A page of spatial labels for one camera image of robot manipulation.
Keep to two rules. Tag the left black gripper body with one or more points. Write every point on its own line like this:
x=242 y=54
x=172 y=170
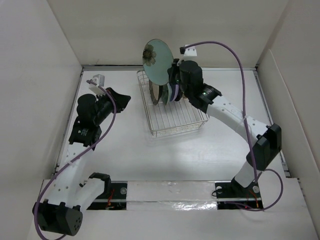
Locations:
x=105 y=107

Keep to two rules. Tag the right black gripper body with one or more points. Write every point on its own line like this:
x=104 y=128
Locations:
x=174 y=77

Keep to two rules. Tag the purple plastic plate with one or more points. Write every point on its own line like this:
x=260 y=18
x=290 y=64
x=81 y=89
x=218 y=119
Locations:
x=174 y=91

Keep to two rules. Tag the light green rectangular dish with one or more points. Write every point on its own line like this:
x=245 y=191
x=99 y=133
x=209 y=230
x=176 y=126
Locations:
x=166 y=93

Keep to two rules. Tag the clear glass plate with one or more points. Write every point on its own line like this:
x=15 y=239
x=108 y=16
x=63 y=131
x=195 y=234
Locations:
x=157 y=58

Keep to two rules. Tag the brown rim cream bowl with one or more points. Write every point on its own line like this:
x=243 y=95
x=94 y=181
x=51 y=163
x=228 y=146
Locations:
x=155 y=91

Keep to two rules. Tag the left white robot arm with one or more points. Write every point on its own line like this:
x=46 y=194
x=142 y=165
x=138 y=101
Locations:
x=60 y=206

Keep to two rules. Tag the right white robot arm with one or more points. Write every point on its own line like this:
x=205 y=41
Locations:
x=265 y=141

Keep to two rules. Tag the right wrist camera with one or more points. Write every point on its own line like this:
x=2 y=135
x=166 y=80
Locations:
x=188 y=51

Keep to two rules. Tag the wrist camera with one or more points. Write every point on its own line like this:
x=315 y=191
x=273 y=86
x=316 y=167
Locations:
x=188 y=51
x=96 y=83

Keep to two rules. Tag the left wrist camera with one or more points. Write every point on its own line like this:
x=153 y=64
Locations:
x=96 y=83

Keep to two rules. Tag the wire dish rack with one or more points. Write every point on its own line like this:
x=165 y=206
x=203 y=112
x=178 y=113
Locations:
x=176 y=117

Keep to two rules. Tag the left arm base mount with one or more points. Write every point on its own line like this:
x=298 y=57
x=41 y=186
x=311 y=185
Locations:
x=114 y=199

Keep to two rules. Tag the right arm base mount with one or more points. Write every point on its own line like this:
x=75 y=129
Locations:
x=231 y=197

